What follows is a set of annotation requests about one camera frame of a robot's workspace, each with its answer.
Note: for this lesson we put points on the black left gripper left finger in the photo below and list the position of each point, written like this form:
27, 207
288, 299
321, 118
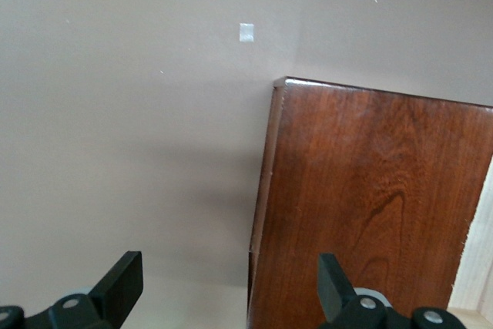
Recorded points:
115, 286

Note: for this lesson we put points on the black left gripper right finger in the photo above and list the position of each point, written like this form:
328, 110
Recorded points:
335, 290

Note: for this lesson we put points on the dark wooden drawer cabinet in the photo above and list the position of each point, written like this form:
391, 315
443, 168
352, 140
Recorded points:
366, 190

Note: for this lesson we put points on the small tape patch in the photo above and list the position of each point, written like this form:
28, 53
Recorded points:
246, 32

